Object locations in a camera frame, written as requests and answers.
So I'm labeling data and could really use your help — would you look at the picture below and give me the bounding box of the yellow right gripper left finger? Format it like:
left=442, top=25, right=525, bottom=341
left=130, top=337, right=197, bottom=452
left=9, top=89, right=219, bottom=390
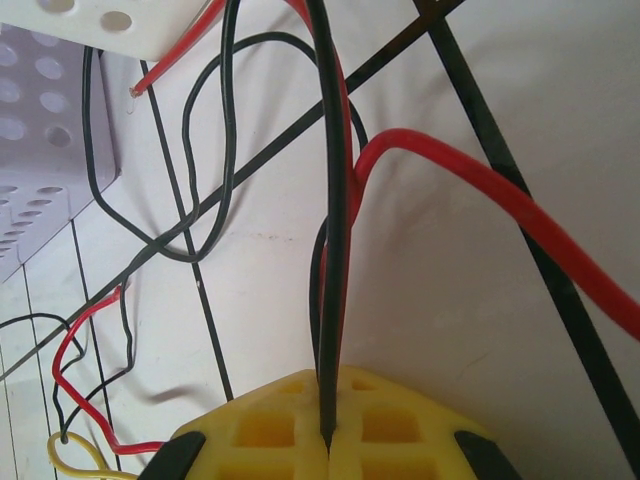
left=139, top=369, right=332, bottom=480

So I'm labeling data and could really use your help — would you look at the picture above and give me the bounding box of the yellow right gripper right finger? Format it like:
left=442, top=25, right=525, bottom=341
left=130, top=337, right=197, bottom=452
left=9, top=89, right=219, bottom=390
left=330, top=367, right=524, bottom=480

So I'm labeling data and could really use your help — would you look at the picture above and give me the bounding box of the yellow cable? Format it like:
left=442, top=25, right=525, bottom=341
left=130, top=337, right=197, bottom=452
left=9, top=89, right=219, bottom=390
left=47, top=432, right=139, bottom=480

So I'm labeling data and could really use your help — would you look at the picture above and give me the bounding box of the red cable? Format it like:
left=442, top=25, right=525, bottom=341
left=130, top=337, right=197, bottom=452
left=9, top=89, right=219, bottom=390
left=128, top=0, right=229, bottom=99
left=52, top=284, right=169, bottom=456
left=287, top=0, right=640, bottom=374

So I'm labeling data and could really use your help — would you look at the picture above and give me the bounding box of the black cable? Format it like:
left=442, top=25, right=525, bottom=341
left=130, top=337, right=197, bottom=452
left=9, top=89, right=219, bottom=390
left=305, top=0, right=351, bottom=449
left=82, top=0, right=239, bottom=264
left=52, top=32, right=371, bottom=446

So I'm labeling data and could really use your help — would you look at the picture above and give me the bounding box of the purple perforated basket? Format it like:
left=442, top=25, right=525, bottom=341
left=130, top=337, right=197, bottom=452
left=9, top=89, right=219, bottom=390
left=0, top=22, right=124, bottom=284

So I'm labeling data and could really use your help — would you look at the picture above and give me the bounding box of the white basket with grey handles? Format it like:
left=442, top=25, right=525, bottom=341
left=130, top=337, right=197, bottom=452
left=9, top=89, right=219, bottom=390
left=0, top=0, right=229, bottom=61

